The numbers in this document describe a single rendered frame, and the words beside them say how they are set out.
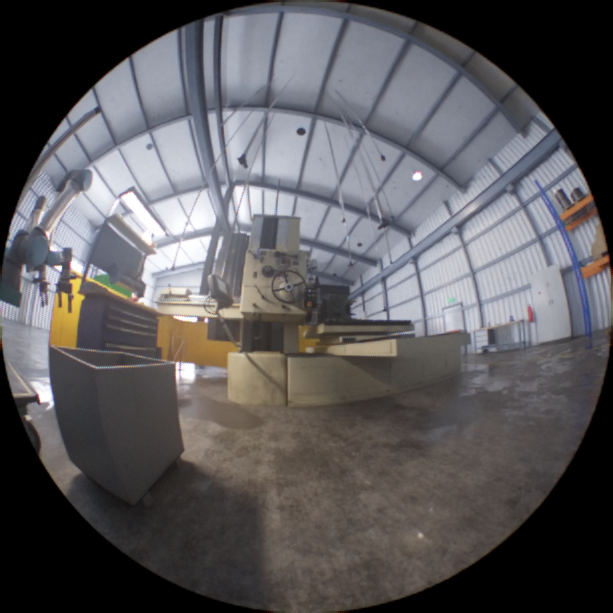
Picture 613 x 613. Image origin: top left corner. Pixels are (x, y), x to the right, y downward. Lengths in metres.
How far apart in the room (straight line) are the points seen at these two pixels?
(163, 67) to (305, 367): 10.04
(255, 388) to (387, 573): 1.98
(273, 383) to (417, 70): 8.83
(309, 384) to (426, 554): 1.94
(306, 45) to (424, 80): 3.75
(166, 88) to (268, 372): 9.66
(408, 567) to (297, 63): 8.55
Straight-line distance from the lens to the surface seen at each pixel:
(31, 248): 0.99
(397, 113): 7.97
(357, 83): 7.69
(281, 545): 0.76
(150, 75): 9.55
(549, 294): 6.96
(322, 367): 2.16
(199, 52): 5.53
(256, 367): 2.09
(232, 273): 3.01
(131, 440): 0.78
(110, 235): 2.30
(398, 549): 0.77
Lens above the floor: 0.66
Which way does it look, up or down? 13 degrees up
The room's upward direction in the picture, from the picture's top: straight up
